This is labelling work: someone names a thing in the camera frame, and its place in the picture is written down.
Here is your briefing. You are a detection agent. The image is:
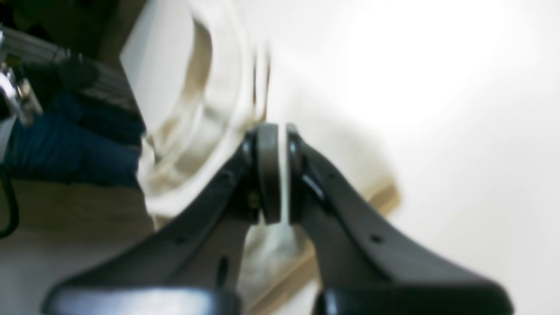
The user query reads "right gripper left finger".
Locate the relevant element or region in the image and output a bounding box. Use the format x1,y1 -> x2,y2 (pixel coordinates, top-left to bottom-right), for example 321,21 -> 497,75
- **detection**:
42,123 -> 281,315

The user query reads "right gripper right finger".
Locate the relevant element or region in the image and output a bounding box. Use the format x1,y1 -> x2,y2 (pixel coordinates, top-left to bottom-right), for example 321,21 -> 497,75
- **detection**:
287,124 -> 514,315

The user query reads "beige t-shirt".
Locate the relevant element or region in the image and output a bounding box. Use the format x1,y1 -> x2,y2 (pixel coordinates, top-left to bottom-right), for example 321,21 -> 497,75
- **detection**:
120,0 -> 320,315

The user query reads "dark blue cloth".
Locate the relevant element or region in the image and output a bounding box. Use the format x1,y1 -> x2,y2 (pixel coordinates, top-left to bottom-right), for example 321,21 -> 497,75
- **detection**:
1,92 -> 145,189

